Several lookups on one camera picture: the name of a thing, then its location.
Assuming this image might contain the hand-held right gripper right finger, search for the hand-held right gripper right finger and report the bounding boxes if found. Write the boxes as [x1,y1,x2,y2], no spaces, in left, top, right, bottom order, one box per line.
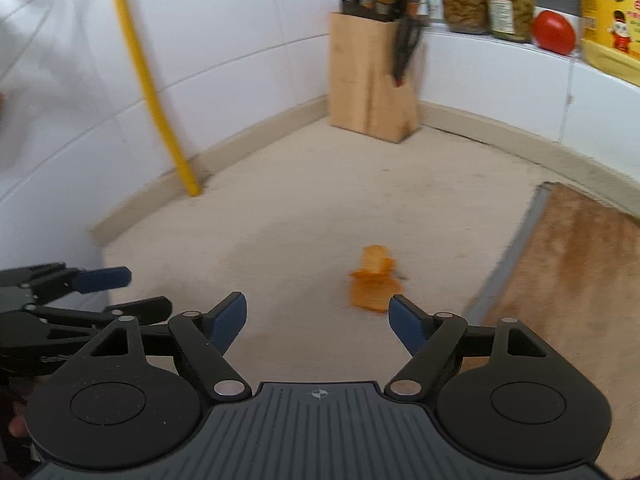
[385,294,547,404]

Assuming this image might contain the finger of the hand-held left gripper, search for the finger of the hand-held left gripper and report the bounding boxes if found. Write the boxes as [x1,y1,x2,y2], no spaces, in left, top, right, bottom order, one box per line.
[0,295,174,334]
[0,260,133,307]

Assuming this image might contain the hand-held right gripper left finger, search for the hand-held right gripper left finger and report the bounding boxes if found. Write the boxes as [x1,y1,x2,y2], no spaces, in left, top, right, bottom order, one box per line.
[74,290,253,404]

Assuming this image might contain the orange peel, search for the orange peel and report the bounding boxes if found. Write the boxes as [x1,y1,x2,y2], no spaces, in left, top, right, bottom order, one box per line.
[347,245,404,314]

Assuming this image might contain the person's left hand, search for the person's left hand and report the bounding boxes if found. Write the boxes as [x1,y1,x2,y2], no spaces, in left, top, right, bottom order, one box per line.
[6,400,31,441]

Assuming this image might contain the wooden cutting board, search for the wooden cutting board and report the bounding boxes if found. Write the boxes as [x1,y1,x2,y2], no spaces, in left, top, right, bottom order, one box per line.
[480,183,640,480]

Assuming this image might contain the yellow pipe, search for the yellow pipe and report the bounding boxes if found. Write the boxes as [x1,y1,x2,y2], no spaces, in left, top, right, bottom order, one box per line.
[106,0,204,197]

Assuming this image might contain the wooden knife block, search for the wooden knife block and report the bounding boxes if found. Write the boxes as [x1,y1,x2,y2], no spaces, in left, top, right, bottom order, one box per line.
[327,11,422,144]

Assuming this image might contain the red tomato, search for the red tomato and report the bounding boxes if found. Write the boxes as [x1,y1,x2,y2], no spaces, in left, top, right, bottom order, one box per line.
[531,10,576,56]

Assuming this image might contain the glass jar of green pickles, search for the glass jar of green pickles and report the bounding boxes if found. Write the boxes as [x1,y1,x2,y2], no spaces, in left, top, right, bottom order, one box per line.
[486,0,536,44]

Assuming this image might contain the yellow detergent bottle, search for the yellow detergent bottle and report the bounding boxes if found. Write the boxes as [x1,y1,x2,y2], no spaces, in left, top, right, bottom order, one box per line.
[575,0,640,87]

